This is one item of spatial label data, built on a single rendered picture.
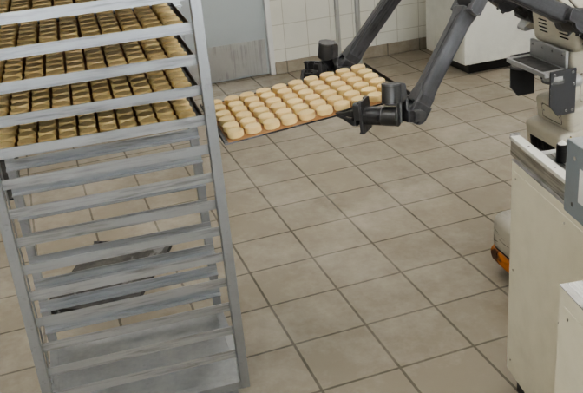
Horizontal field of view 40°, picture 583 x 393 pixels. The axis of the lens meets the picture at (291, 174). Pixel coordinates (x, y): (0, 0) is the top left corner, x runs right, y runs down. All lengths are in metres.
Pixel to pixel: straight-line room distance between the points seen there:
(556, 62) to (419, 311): 1.11
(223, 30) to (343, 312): 3.57
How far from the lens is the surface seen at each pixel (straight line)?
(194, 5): 2.20
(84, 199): 2.36
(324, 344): 3.09
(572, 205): 1.71
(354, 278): 3.49
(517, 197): 2.47
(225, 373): 2.76
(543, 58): 2.97
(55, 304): 2.98
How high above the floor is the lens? 1.78
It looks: 23 degrees down
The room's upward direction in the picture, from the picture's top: 5 degrees counter-clockwise
